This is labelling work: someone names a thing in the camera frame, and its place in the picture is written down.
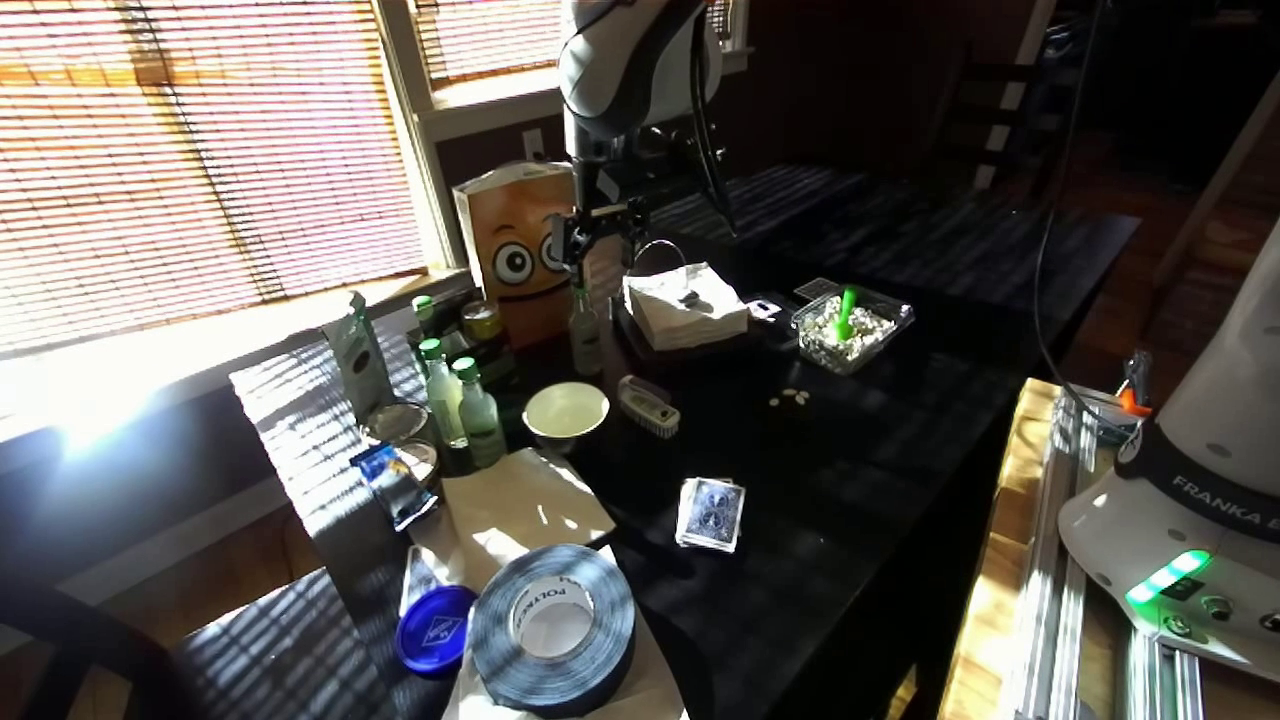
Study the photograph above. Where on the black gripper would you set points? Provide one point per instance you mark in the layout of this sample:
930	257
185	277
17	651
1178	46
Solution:
615	195

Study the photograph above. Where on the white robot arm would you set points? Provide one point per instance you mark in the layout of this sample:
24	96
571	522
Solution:
802	511

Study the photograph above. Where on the green glass bottle back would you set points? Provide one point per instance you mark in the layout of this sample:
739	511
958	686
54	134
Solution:
441	394

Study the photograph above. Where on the green glass bottle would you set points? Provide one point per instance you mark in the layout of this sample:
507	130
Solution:
441	394
479	415

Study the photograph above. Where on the green glass bottle front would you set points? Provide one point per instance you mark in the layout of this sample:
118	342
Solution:
479	415

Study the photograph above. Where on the orange bag with cartoon eyes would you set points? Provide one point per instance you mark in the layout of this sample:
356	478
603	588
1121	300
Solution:
507	222

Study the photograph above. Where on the stack of white napkins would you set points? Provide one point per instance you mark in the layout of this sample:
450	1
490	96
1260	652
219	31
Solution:
686	304

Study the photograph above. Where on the dark jar with gold lid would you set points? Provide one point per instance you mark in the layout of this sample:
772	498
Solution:
486	332

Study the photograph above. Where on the small white rectangular case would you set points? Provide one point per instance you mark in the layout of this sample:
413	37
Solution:
649	407

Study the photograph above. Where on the white ceramic bowl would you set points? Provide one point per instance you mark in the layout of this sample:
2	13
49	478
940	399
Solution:
567	408

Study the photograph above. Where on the green plastic utensil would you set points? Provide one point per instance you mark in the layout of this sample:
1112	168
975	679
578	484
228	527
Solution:
846	315

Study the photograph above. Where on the white seeds on table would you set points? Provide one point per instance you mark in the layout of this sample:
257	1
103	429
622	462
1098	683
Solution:
788	399

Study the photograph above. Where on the clear plastic food container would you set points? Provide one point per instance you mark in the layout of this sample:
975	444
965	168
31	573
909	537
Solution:
874	325

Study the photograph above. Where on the blue playing card pack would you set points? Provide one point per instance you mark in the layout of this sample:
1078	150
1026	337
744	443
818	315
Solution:
708	512

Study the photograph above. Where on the small blue card packet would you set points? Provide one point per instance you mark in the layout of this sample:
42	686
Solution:
376	467

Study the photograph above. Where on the dark wooden chair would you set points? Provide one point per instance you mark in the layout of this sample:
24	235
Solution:
1009	127

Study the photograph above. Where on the blue plastic lid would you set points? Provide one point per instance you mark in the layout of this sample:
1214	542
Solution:
434	630

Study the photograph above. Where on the grey duct tape roll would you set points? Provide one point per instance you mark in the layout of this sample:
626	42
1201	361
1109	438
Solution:
552	630

